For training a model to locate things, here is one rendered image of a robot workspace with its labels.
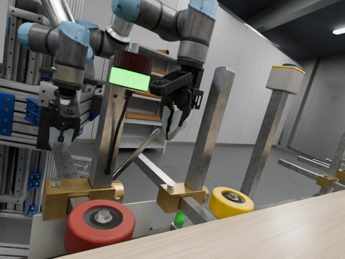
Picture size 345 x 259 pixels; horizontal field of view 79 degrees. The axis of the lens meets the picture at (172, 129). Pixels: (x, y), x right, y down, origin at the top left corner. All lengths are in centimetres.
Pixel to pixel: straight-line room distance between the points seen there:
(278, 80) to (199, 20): 31
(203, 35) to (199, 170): 33
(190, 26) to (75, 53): 30
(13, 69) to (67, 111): 68
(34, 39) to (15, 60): 54
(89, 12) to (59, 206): 297
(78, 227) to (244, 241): 21
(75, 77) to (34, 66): 56
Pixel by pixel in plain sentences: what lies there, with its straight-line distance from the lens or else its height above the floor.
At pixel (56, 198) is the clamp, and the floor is 86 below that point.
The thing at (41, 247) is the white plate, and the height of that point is 73.
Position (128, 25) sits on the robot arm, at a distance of 102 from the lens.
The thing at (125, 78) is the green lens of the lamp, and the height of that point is 107.
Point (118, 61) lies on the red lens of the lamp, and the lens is 33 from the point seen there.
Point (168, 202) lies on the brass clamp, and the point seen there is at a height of 82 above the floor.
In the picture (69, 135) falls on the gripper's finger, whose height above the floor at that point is 88.
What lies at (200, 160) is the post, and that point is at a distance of 53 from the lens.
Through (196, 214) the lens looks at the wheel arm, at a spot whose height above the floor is 83.
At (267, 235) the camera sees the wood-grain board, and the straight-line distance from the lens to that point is 38.
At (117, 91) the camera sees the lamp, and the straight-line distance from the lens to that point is 37.
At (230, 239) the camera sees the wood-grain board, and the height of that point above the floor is 90.
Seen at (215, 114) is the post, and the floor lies 104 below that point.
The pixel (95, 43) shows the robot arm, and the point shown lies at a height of 119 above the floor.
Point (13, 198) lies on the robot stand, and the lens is 138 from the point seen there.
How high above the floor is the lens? 107
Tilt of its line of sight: 10 degrees down
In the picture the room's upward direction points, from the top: 14 degrees clockwise
